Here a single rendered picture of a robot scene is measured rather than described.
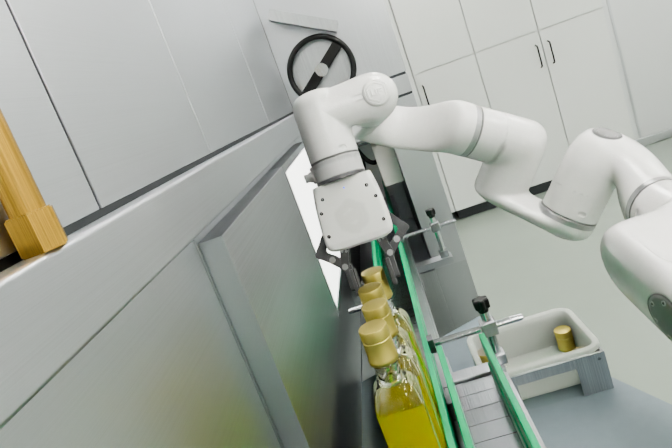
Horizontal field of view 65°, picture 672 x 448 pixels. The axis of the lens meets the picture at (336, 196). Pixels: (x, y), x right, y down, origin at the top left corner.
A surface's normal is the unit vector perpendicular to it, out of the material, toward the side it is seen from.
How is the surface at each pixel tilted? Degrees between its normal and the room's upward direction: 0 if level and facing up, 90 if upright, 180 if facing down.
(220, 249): 90
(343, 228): 76
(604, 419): 0
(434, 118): 48
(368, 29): 90
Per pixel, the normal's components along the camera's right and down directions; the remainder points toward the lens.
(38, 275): 0.94, -0.32
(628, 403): -0.33, -0.92
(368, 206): -0.05, -0.07
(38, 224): 0.79, -0.17
